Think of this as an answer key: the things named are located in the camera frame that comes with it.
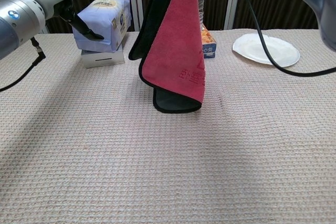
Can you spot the white paper plate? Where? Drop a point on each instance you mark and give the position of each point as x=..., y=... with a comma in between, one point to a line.
x=283, y=51

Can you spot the orange and blue tissue box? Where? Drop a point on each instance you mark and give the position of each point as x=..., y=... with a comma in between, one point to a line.
x=208, y=48

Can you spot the white cardboard box with slot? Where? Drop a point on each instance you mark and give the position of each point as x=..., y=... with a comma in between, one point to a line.
x=102, y=60

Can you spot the pink and black towel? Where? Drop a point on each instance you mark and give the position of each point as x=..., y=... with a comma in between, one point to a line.
x=173, y=51

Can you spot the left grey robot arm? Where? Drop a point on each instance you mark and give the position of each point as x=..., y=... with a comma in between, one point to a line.
x=10, y=30

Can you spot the lavender paper tissue pack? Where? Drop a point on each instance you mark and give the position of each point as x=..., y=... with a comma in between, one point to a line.
x=105, y=16

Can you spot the beige woven tablecloth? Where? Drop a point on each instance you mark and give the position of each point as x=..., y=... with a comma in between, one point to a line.
x=78, y=155

